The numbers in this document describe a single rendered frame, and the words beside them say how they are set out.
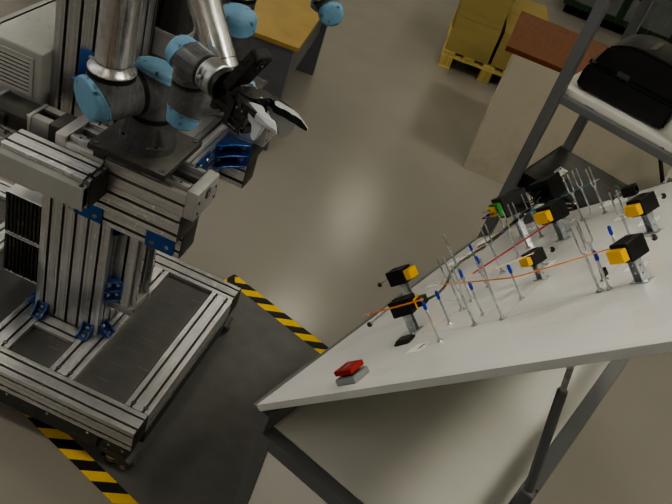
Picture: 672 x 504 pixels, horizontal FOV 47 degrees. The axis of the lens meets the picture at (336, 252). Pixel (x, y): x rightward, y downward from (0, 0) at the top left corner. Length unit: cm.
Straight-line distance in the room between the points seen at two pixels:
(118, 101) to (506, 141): 338
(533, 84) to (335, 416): 316
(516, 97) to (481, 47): 157
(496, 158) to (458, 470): 320
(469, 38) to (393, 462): 475
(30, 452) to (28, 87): 120
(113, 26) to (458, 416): 133
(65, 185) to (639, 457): 267
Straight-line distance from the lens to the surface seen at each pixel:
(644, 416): 395
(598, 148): 495
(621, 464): 364
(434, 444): 210
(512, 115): 490
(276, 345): 330
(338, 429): 202
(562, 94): 257
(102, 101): 192
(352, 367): 171
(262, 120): 149
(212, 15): 181
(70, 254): 270
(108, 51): 189
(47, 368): 276
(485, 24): 632
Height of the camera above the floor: 230
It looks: 36 degrees down
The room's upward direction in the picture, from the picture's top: 20 degrees clockwise
